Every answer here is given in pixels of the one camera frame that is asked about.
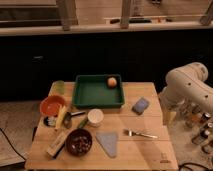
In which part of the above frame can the blue sponge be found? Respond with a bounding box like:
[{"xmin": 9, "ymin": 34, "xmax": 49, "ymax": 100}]
[{"xmin": 132, "ymin": 98, "xmax": 149, "ymax": 115}]

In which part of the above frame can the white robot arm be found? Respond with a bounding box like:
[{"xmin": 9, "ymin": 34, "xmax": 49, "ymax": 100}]
[{"xmin": 159, "ymin": 62, "xmax": 213, "ymax": 125}]

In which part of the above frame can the white paper cup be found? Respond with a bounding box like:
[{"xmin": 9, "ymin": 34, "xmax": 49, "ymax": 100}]
[{"xmin": 87, "ymin": 109, "xmax": 104, "ymax": 127}]

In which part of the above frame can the translucent green cup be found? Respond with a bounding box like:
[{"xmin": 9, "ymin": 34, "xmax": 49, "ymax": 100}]
[{"xmin": 51, "ymin": 80, "xmax": 65, "ymax": 95}]

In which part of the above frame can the orange round fruit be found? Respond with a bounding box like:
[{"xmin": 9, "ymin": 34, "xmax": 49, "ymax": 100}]
[{"xmin": 107, "ymin": 77, "xmax": 117, "ymax": 88}]

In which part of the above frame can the green plastic tray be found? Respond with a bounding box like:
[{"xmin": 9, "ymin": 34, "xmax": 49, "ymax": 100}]
[{"xmin": 72, "ymin": 74, "xmax": 125, "ymax": 108}]

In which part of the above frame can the green cucumber toy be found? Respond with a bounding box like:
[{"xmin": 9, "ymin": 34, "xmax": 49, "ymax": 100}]
[{"xmin": 77, "ymin": 118, "xmax": 88, "ymax": 129}]

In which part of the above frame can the silver fork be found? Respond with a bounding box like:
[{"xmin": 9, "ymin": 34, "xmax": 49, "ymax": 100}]
[{"xmin": 123, "ymin": 129, "xmax": 158, "ymax": 139}]

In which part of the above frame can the metal ladle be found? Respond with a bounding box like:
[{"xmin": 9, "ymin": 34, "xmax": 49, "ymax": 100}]
[{"xmin": 63, "ymin": 111, "xmax": 85, "ymax": 129}]

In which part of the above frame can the grey triangular cloth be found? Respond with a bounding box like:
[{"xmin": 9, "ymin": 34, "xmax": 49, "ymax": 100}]
[{"xmin": 96, "ymin": 132, "xmax": 118, "ymax": 158}]

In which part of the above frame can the yellow banana toy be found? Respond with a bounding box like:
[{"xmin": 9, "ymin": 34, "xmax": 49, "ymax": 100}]
[{"xmin": 55, "ymin": 106, "xmax": 67, "ymax": 130}]

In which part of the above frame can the orange plastic bowl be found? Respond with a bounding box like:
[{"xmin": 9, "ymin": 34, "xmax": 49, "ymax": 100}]
[{"xmin": 39, "ymin": 95, "xmax": 66, "ymax": 116}]

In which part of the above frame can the dark bowl with food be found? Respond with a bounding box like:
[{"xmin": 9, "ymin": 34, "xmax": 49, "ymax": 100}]
[{"xmin": 65, "ymin": 129, "xmax": 92, "ymax": 156}]

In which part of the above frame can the wooden block brush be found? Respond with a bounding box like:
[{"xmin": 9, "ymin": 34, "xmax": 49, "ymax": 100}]
[{"xmin": 46, "ymin": 132, "xmax": 67, "ymax": 157}]

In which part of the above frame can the black cable on floor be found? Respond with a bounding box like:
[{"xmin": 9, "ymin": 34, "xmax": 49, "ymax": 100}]
[{"xmin": 0, "ymin": 127, "xmax": 27, "ymax": 162}]

